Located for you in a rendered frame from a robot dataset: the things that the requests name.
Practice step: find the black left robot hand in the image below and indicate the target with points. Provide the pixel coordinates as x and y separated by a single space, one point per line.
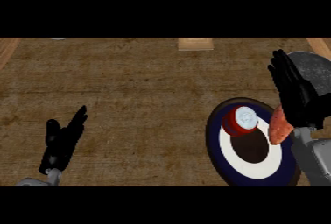
62 143

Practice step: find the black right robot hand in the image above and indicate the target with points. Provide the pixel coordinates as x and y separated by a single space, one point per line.
297 93

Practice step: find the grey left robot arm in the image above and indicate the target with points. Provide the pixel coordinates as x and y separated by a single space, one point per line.
43 180

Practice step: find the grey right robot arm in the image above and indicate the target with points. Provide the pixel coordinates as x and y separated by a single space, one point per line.
314 157

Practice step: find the dark grey pan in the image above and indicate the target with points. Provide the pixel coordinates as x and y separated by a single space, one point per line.
315 70

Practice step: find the red can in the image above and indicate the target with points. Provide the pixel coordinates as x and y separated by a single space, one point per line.
240 121

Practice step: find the navy and white plate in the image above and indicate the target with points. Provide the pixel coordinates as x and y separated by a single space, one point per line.
250 145

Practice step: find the orange sweet potato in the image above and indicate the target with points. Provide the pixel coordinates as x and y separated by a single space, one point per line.
280 128

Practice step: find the pale wooden block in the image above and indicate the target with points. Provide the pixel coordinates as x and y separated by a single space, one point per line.
195 43

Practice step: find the pale grey object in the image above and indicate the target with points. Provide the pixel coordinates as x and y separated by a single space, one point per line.
58 38

